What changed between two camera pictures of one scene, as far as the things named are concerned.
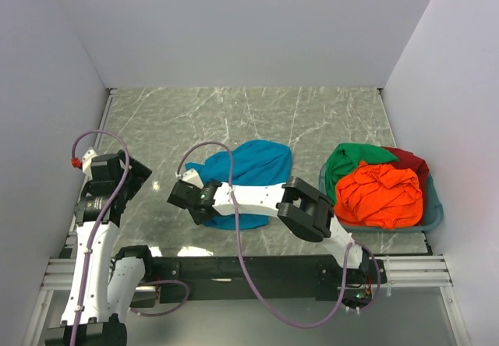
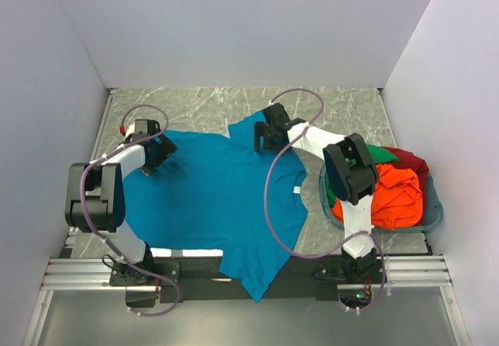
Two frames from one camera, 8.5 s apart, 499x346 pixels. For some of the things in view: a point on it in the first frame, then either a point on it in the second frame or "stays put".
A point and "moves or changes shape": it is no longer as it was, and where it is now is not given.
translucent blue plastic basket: x=433 y=214 stays put
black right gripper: x=198 y=220 to x=262 y=130
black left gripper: x=136 y=175 to x=166 y=149
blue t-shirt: x=256 y=164 moves or changes shape
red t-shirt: x=410 y=160 stays put
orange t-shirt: x=379 y=195 stays put
